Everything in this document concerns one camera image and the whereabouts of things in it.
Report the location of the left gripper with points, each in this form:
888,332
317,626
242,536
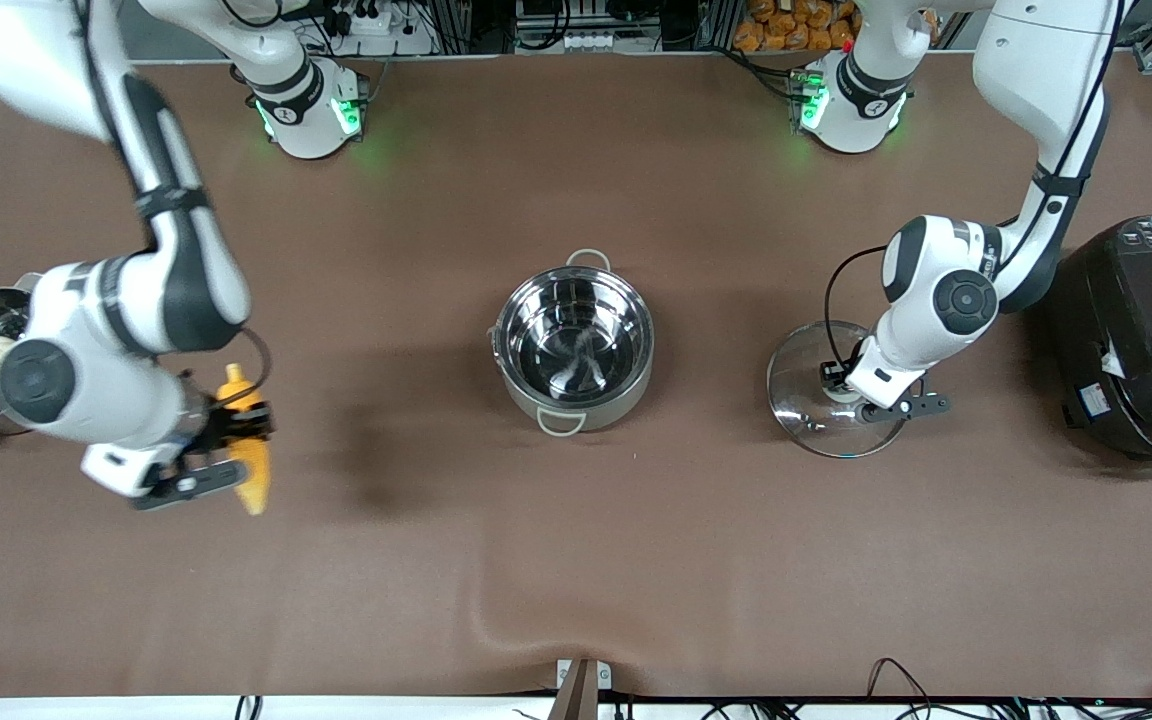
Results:
833,377

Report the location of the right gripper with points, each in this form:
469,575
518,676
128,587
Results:
223,425

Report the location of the glass pot lid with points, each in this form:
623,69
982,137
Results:
796,395

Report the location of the yellow corn cob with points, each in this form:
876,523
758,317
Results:
258,485

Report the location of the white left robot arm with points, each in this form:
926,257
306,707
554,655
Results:
1036,60

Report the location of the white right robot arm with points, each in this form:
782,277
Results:
76,300

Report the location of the grey steel cooking pot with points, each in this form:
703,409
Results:
576,415

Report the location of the black rice cooker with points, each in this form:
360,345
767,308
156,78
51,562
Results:
1146,340

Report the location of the brown table cloth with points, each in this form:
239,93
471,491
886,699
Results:
576,570

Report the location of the orange bread pile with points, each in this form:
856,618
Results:
796,28

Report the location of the white power strip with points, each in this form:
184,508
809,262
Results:
591,42

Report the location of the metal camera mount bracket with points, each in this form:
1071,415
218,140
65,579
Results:
581,690

